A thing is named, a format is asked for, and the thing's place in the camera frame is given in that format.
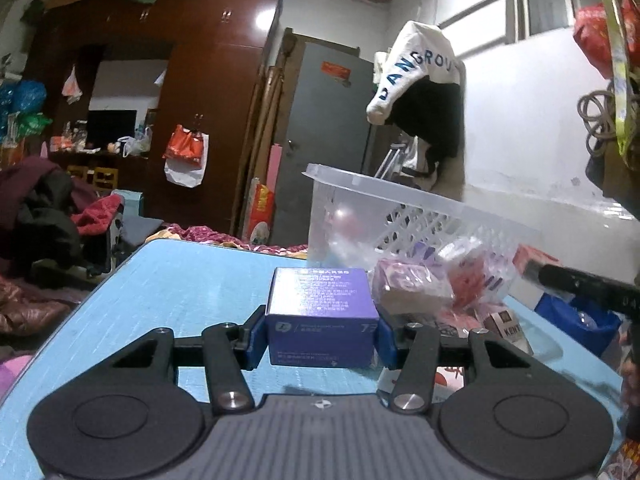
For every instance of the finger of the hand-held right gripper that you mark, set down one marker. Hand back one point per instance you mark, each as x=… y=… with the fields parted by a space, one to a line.
x=585 y=287

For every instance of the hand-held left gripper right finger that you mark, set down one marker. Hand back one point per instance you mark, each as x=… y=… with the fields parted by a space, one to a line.
x=385 y=342

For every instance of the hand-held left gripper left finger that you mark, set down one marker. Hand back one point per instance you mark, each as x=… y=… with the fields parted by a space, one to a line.
x=256 y=337

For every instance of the purple box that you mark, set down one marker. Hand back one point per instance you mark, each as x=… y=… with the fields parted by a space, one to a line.
x=320 y=320

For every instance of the white plastic basket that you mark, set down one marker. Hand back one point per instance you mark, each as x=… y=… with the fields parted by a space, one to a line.
x=350 y=210

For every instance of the blue shopping bag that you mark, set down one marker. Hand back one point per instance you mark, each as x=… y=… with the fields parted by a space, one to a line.
x=575 y=320

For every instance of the pink wrapped soap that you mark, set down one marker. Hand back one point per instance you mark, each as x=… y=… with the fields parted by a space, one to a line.
x=410 y=285

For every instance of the white brown cigarette pack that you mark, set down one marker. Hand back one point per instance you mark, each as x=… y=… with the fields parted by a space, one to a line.
x=507 y=330

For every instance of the pink packet in clear wrap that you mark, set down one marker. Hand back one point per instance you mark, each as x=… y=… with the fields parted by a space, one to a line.
x=475 y=272

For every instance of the olive hanging bag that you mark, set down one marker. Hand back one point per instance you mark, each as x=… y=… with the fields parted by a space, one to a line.
x=620 y=180

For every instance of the red snack bag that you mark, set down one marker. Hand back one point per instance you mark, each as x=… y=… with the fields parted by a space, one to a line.
x=261 y=210

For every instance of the pink roll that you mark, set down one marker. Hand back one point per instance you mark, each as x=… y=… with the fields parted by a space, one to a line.
x=274 y=170

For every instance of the red cloth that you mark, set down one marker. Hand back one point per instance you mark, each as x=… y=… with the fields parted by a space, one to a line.
x=100 y=212

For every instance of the red and white plastic bag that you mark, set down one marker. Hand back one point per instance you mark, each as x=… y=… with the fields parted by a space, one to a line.
x=185 y=147

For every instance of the grey door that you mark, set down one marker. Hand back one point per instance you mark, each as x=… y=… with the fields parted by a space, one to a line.
x=325 y=125

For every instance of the black hanging garment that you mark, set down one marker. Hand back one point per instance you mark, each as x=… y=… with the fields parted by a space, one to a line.
x=430 y=120

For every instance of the yellow green ribbon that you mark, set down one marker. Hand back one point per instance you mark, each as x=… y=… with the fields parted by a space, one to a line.
x=617 y=60

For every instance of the red hanging bag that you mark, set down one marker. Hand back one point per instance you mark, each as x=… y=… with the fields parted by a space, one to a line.
x=595 y=35

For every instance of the black monitor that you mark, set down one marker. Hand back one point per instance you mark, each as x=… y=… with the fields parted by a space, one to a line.
x=111 y=127

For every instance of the maroon cloth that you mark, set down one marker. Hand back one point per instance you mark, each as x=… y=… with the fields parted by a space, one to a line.
x=35 y=200

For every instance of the brown wooden wardrobe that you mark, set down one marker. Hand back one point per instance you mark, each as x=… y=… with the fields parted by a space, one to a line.
x=210 y=75

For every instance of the white printed hanging garment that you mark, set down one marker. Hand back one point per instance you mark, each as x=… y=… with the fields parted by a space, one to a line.
x=425 y=55

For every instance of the window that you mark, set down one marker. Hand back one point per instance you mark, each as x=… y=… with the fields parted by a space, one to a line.
x=545 y=0

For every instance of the small white hanging bag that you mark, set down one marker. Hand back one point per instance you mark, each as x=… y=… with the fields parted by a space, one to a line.
x=71 y=85

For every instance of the blue plastic bags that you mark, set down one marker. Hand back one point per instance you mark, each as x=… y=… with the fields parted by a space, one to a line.
x=22 y=102

